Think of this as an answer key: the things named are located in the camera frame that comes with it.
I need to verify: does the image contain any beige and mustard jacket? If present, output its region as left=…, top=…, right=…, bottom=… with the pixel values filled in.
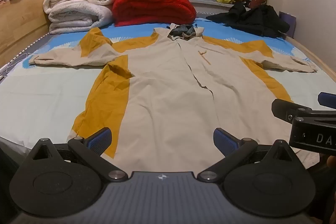
left=30, top=28, right=317, bottom=172

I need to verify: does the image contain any black clothes pile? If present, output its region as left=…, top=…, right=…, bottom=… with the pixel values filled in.
left=206, top=2, right=290, bottom=38

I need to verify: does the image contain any purple box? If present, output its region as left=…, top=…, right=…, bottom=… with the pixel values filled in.
left=279, top=11, right=297, bottom=38

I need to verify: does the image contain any white folded duvet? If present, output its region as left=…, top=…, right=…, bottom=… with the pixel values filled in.
left=43, top=0, right=115, bottom=35

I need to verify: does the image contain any wooden bed headboard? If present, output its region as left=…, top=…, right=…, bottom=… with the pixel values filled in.
left=0, top=0, right=50, bottom=66

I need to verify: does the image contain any red folded blanket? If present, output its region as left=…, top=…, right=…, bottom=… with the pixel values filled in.
left=112, top=0, right=197, bottom=27

